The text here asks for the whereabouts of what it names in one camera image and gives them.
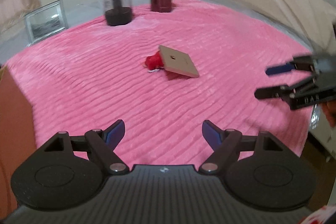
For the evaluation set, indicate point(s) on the brown cardboard box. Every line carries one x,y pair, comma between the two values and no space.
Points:
17,136

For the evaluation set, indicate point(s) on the gold TP-LINK square panel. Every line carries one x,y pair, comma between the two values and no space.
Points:
178,62

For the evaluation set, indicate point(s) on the pink fuzzy blanket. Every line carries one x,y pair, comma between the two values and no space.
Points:
163,74

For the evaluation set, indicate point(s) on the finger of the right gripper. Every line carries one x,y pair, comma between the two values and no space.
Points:
283,92
282,68

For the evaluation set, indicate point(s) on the dark glass jar diffuser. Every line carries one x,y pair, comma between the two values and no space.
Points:
118,12

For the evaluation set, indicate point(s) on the red toy figure keychain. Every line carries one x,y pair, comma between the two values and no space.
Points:
154,62

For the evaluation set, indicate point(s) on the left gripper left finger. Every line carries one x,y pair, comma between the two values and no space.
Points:
101,145

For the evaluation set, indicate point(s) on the silver picture frame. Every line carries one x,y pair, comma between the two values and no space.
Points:
45,22

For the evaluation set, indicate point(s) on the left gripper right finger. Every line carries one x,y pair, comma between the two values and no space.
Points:
225,145

